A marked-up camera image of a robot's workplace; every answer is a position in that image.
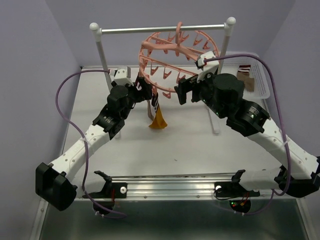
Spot pink round clip hanger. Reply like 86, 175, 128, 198
138, 22, 220, 99

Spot aluminium mounting rail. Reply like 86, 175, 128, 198
74, 172, 306, 200

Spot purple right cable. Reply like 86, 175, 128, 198
203, 53, 292, 216

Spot brown striped sock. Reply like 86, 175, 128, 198
147, 100, 156, 121

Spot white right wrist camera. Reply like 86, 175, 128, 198
195, 51, 220, 83

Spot white plastic basket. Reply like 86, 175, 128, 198
221, 56, 270, 102

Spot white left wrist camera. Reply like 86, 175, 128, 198
109, 66, 134, 86

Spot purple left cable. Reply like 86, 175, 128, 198
55, 69, 128, 220

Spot mustard yellow sock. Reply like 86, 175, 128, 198
149, 93, 168, 130

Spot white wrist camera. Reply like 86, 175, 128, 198
109, 66, 134, 86
195, 51, 220, 83

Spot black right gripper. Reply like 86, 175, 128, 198
174, 69, 227, 120

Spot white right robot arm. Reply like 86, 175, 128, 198
174, 73, 320, 198

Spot purple cable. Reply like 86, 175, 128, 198
203, 53, 292, 216
55, 69, 128, 220

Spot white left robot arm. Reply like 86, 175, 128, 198
35, 77, 152, 211

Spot brown sock in basket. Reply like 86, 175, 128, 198
236, 64, 255, 92

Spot white clothes rack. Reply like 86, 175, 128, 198
89, 16, 237, 140

